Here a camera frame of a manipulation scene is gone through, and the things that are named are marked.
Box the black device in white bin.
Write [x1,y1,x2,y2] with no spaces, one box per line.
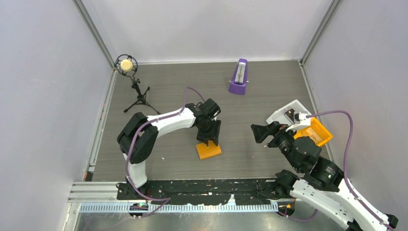
[284,109,300,125]

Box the orange leather card holder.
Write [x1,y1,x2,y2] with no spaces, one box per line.
[196,141,222,160]

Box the purple metronome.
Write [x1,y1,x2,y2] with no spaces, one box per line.
[229,58,248,95]

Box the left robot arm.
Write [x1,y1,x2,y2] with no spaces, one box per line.
[117,99,222,199]

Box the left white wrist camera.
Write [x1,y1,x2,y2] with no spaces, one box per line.
[198,98,221,120]

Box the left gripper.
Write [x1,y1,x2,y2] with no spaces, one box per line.
[196,117,220,145]

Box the purple cable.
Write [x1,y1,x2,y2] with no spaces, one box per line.
[277,110,396,231]
[124,87,206,218]

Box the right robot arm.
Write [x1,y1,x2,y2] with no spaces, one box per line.
[251,121,398,231]

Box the white plastic bin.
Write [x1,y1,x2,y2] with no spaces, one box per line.
[266,99,312,126]

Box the microphone on black tripod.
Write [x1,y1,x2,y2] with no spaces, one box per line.
[114,54,161,115]

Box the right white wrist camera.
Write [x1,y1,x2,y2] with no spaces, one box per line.
[286,112,311,132]

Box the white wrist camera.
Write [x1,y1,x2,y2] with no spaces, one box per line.
[286,112,311,132]
[198,98,221,120]

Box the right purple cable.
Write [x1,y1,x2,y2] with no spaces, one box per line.
[277,110,396,231]

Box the orange plastic bin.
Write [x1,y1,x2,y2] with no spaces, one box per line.
[294,117,333,147]

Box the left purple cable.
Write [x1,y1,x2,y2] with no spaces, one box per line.
[124,87,206,218]

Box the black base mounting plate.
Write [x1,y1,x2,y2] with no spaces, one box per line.
[115,178,296,208]

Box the aluminium frame rail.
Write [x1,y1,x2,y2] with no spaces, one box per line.
[67,181,128,204]

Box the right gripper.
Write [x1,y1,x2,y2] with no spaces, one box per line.
[249,120,301,170]

